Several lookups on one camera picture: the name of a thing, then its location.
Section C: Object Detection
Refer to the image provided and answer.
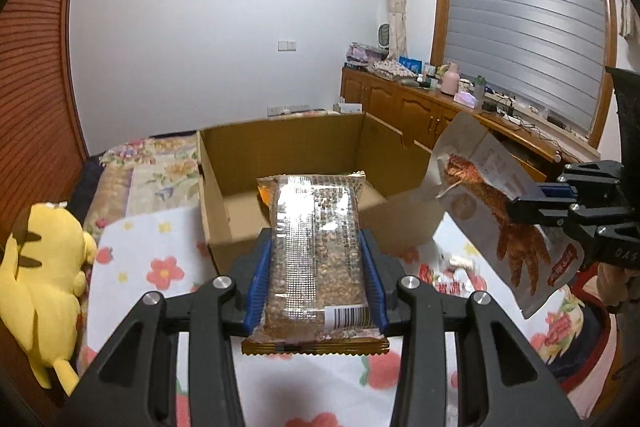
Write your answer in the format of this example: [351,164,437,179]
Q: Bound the grey window blind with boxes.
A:
[442,0,608,138]

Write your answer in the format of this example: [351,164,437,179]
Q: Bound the brown cardboard box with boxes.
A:
[196,112,446,275]

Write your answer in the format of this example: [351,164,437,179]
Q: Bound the white printed snack pouch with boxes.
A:
[419,112,586,320]

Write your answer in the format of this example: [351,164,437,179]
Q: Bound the patterned bags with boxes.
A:
[345,42,389,68]

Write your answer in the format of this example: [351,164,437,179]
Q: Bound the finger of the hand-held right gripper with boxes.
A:
[506,194,608,239]
[539,161,626,208]

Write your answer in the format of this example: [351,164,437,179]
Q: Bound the pink thermos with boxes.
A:
[440,63,461,96]

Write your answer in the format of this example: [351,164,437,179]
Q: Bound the wooden cabinet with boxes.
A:
[341,66,601,184]

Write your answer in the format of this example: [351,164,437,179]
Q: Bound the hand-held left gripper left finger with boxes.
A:
[57,227,274,427]

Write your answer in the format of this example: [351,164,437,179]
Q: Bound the small red snack packets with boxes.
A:
[419,252,482,299]

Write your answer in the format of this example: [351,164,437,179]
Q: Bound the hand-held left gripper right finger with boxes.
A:
[357,229,583,427]

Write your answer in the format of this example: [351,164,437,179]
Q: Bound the yellow plush toy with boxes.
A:
[0,202,98,395]

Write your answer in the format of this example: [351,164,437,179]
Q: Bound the person's right hand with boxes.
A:
[597,263,640,314]

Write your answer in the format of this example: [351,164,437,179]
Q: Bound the wooden louvered wardrobe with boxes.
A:
[0,0,94,228]

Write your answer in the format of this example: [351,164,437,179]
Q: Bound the patterned cloth stack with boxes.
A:
[370,58,417,80]

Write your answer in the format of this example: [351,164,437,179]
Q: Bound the white floral blanket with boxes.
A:
[77,202,618,427]

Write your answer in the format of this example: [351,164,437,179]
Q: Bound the clear peanut bar packet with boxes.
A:
[241,173,391,357]

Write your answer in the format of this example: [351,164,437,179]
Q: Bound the pastel floral quilt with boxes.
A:
[82,134,206,235]

